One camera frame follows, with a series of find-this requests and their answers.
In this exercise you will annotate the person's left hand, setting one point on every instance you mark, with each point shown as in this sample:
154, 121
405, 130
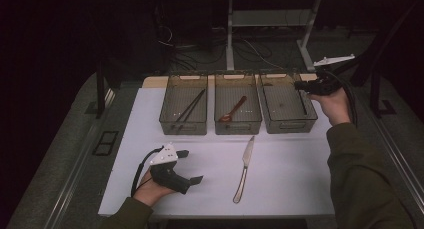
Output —
150, 192

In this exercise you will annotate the white metal desk frame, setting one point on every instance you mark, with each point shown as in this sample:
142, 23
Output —
229, 39

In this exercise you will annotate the steel table knife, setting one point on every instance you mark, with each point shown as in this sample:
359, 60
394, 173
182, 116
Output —
247, 151

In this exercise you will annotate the smoky clear plastic bin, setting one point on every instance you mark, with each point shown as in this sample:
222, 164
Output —
283, 105
237, 105
185, 105

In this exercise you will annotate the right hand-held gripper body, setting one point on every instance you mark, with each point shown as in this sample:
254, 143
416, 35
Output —
325, 84

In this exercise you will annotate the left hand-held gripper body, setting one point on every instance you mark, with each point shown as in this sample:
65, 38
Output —
168, 177

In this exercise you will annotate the steel fork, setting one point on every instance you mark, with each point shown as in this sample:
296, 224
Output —
303, 104

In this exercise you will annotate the person's right hand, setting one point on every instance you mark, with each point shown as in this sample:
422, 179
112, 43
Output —
333, 105

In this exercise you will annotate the brown wooden spoon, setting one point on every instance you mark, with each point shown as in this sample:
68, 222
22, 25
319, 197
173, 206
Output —
235, 109

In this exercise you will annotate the black chopstick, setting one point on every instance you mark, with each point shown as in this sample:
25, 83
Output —
191, 104
194, 107

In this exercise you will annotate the black metal stand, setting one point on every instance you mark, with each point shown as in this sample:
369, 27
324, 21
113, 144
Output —
375, 99
100, 89

